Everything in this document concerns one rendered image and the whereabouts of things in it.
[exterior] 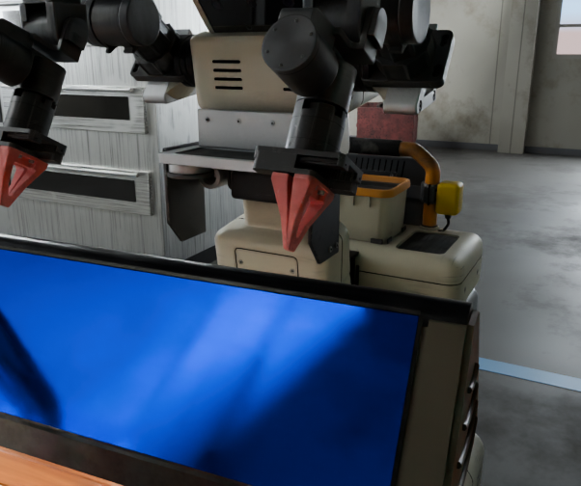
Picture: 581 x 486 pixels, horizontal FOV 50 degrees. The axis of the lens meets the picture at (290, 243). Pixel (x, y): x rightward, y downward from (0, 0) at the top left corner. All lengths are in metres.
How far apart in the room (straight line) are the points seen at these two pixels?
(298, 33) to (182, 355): 0.43
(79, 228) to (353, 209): 2.52
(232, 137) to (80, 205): 2.59
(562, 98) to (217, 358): 8.18
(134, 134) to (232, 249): 2.20
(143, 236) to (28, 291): 3.07
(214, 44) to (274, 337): 0.84
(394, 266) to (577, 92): 7.19
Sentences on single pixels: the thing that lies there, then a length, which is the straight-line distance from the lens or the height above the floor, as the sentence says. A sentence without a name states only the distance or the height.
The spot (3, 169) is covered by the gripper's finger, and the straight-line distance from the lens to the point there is 0.89.
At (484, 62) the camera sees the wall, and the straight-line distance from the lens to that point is 8.45.
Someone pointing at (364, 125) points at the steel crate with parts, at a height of 0.36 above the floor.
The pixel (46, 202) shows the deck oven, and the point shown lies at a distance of 3.76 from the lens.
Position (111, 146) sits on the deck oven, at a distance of 3.34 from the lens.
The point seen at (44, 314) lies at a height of 1.09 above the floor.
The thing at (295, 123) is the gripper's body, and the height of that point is 1.12.
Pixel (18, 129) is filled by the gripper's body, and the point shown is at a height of 1.09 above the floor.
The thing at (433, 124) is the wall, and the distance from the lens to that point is 8.63.
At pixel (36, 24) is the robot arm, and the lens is 0.95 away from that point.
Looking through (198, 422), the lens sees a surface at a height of 1.07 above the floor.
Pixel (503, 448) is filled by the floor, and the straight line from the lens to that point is 2.15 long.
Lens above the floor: 1.18
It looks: 17 degrees down
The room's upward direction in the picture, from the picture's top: straight up
